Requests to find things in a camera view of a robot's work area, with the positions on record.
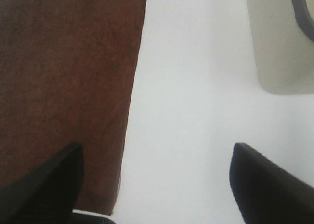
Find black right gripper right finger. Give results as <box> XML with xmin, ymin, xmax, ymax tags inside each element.
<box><xmin>229</xmin><ymin>143</ymin><xmax>314</xmax><ymax>224</ymax></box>

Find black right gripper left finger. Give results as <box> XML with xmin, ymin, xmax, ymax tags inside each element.
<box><xmin>0</xmin><ymin>143</ymin><xmax>84</xmax><ymax>224</ymax></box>

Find brown towel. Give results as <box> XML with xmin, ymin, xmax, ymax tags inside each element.
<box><xmin>0</xmin><ymin>0</ymin><xmax>146</xmax><ymax>215</ymax></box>

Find beige storage box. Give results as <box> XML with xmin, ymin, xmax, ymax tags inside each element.
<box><xmin>247</xmin><ymin>0</ymin><xmax>314</xmax><ymax>94</ymax></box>

